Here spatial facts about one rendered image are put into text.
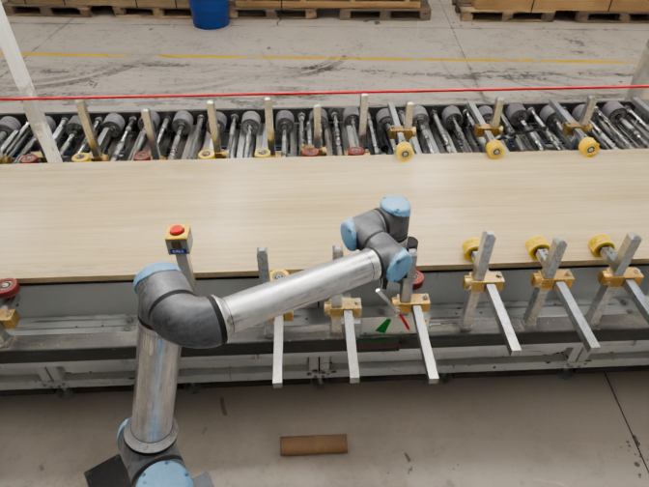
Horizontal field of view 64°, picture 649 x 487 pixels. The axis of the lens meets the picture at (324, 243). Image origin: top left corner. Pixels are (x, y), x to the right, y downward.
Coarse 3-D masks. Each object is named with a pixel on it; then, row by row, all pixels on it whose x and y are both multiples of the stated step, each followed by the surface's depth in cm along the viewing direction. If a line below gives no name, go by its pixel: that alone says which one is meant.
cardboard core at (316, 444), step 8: (280, 440) 232; (288, 440) 232; (296, 440) 232; (304, 440) 231; (312, 440) 231; (320, 440) 231; (328, 440) 231; (336, 440) 232; (344, 440) 232; (280, 448) 230; (288, 448) 230; (296, 448) 230; (304, 448) 230; (312, 448) 230; (320, 448) 230; (328, 448) 230; (336, 448) 231; (344, 448) 231
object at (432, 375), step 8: (416, 312) 185; (416, 320) 183; (416, 328) 182; (424, 328) 180; (424, 336) 177; (424, 344) 175; (424, 352) 172; (432, 352) 172; (424, 360) 171; (432, 360) 169; (432, 368) 167; (432, 376) 165
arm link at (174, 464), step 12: (168, 456) 147; (180, 456) 151; (144, 468) 143; (156, 468) 141; (168, 468) 141; (180, 468) 141; (132, 480) 144; (144, 480) 139; (156, 480) 139; (168, 480) 139; (180, 480) 139
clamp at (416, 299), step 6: (414, 294) 191; (420, 294) 191; (426, 294) 191; (396, 300) 189; (414, 300) 188; (420, 300) 188; (396, 306) 188; (402, 306) 188; (408, 306) 188; (426, 306) 189; (402, 312) 190; (408, 312) 190
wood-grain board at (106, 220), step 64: (0, 192) 234; (64, 192) 234; (128, 192) 234; (192, 192) 234; (256, 192) 234; (320, 192) 234; (384, 192) 234; (448, 192) 234; (512, 192) 234; (576, 192) 234; (640, 192) 234; (0, 256) 202; (64, 256) 202; (128, 256) 202; (192, 256) 202; (256, 256) 202; (320, 256) 202; (448, 256) 202; (512, 256) 202; (576, 256) 202; (640, 256) 202
